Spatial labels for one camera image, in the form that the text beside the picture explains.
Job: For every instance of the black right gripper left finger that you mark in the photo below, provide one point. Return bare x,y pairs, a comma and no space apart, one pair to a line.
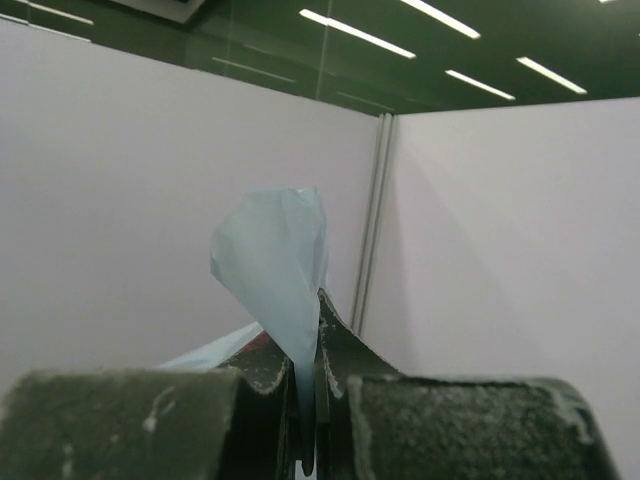
225,422

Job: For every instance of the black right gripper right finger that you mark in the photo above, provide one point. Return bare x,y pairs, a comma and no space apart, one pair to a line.
375,422

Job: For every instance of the light blue trash bag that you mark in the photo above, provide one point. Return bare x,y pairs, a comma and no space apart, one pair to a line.
271,254

